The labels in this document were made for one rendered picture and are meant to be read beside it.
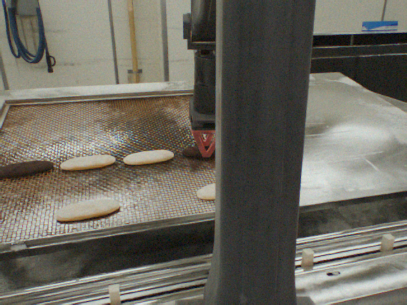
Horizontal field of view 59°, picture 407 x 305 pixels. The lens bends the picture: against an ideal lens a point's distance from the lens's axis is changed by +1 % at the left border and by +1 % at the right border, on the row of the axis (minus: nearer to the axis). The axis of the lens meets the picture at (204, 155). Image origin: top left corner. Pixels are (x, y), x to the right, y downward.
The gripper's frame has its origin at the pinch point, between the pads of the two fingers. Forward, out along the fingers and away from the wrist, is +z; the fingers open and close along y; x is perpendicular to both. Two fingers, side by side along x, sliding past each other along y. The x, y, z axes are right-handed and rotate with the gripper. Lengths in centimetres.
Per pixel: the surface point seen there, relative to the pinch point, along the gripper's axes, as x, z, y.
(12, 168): 35.6, 0.2, -5.6
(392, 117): -50, 1, 16
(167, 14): 3, 37, 314
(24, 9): 137, 38, 316
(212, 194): 0.4, 0.3, -14.5
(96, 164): 21.1, 0.4, -4.5
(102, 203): 18.4, 0.2, -16.2
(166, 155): 8.0, 0.2, -2.0
